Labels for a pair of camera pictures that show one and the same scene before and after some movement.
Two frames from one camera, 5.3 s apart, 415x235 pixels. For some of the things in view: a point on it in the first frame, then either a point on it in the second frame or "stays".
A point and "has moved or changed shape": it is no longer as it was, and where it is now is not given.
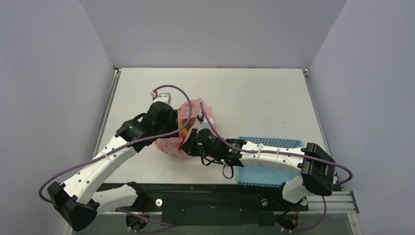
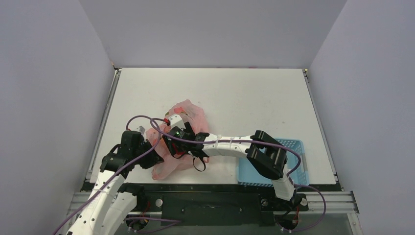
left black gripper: (172, 123) -> (154, 158)
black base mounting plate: (216, 204) stays
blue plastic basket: (262, 176) stays
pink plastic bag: (193, 115) has moved or changed shape
